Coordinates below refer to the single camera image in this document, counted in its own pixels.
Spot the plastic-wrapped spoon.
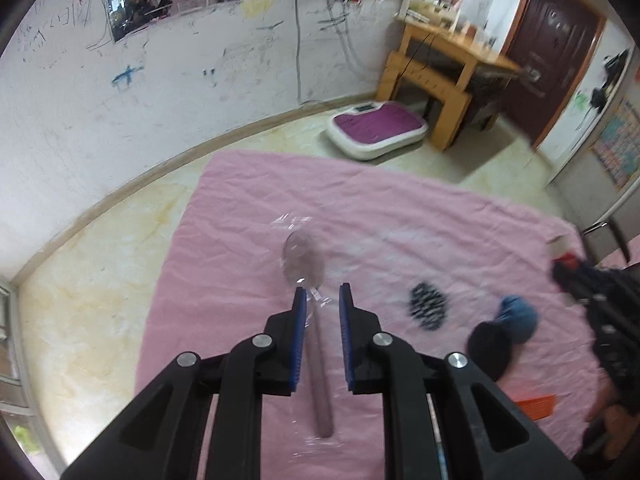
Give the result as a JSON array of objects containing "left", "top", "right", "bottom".
[{"left": 272, "top": 215, "right": 341, "bottom": 456}]

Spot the black stool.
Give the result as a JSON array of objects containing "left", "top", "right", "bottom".
[{"left": 465, "top": 77, "right": 501, "bottom": 131}]

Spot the person's right hand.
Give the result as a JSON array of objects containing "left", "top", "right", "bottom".
[{"left": 585, "top": 402, "right": 640, "bottom": 467}]

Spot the orange tag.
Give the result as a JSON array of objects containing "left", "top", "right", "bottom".
[{"left": 517, "top": 395, "right": 557, "bottom": 420}]

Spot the colourful wall poster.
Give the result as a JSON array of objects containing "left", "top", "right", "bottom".
[{"left": 590, "top": 97, "right": 640, "bottom": 193}]

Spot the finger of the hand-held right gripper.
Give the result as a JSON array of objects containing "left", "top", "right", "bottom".
[{"left": 551, "top": 258, "right": 598, "bottom": 303}]

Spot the black hanging bag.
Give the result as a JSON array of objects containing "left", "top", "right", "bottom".
[{"left": 590, "top": 47, "right": 631, "bottom": 111}]

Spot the white desk shelf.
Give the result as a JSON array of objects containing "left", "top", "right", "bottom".
[{"left": 400, "top": 0, "right": 461, "bottom": 26}]

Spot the pink cloth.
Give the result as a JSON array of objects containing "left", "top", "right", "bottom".
[{"left": 134, "top": 150, "right": 640, "bottom": 480}]

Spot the wooden desk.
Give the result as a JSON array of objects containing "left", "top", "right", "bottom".
[{"left": 376, "top": 15, "right": 523, "bottom": 152}]

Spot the black round cloth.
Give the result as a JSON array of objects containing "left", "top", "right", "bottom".
[{"left": 466, "top": 321, "right": 513, "bottom": 381}]

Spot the metal window frame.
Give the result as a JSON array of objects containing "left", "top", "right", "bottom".
[{"left": 0, "top": 275, "right": 66, "bottom": 466}]

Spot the purple white floor scale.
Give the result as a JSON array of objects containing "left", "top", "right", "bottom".
[{"left": 327, "top": 101, "right": 429, "bottom": 162}]

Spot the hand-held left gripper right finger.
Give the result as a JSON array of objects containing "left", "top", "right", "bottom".
[{"left": 339, "top": 283, "right": 586, "bottom": 480}]

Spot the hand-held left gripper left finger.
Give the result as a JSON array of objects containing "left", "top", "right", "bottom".
[{"left": 60, "top": 286, "right": 308, "bottom": 480}]

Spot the black white patterned cloth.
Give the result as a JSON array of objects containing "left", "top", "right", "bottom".
[{"left": 407, "top": 282, "right": 448, "bottom": 331}]

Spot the blue round cloth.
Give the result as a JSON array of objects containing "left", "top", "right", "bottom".
[{"left": 495, "top": 296, "right": 540, "bottom": 345}]

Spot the black cable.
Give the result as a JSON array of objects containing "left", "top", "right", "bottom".
[{"left": 291, "top": 0, "right": 321, "bottom": 106}]

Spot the dark brown door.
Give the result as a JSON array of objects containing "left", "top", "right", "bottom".
[{"left": 502, "top": 0, "right": 608, "bottom": 148}]

